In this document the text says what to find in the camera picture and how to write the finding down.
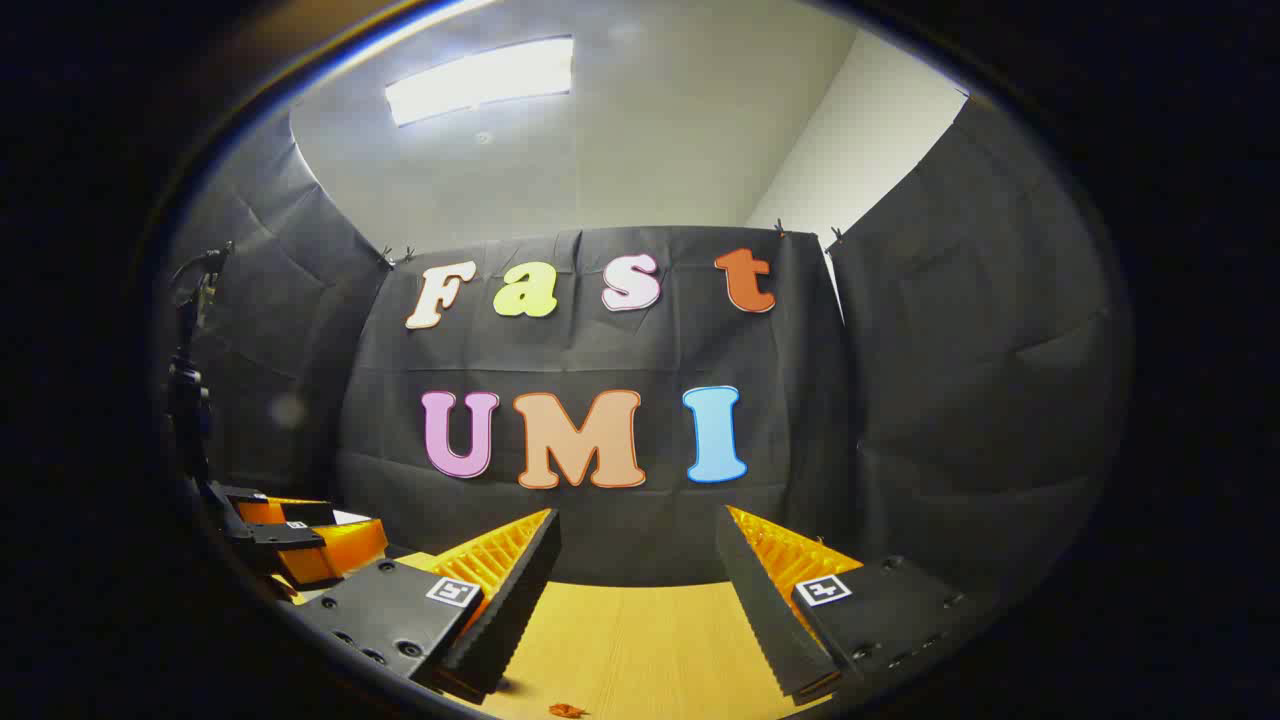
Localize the black stand with cables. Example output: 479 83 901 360
163 240 236 491

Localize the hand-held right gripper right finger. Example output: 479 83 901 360
714 505 996 706

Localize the wooden desktop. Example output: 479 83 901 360
270 548 836 720

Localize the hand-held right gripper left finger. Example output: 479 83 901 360
285 508 562 704

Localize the rectangular ceiling light panel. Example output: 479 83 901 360
385 37 576 128

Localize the black backdrop cloth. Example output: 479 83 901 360
160 95 1136 601

